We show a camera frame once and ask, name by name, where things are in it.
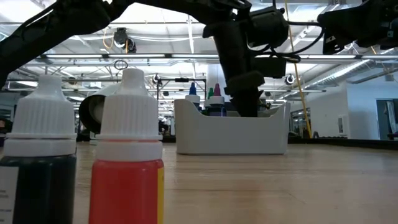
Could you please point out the round ceiling fixture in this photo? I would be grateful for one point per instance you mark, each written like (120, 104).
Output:
(156, 78)
(289, 79)

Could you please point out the clear plastic tray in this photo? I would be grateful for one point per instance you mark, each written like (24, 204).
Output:
(233, 137)

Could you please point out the large blue-capped food colouring bottle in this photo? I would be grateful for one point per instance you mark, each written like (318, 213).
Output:
(192, 90)

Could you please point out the small orange-red dropper bottle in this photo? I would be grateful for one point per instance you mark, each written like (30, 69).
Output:
(129, 186)

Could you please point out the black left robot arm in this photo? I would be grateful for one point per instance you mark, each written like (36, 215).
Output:
(62, 21)

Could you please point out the large green-capped food colouring bottle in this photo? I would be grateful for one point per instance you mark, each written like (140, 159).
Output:
(210, 93)

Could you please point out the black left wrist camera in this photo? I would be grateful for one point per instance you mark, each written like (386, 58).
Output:
(269, 68)

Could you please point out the large purple-capped food colouring bottle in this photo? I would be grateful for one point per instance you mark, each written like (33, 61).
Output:
(216, 90)

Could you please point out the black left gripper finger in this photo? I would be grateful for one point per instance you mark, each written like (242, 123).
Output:
(245, 105)

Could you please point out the small dark green dropper bottle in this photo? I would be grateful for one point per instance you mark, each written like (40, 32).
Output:
(43, 109)

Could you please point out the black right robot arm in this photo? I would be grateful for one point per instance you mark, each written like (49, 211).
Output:
(388, 18)

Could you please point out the distant black frame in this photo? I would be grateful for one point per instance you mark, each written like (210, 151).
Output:
(182, 80)

